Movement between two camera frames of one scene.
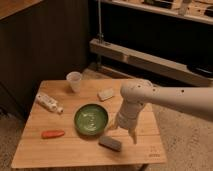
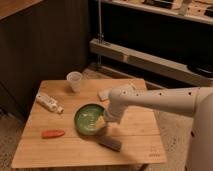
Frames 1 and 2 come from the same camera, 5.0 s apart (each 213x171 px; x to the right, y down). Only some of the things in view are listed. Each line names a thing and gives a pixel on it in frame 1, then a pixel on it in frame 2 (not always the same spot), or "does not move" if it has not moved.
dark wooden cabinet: x=40 y=40 does not move
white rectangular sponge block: x=105 y=93 does not move
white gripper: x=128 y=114 to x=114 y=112
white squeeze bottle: x=48 y=103 does not move
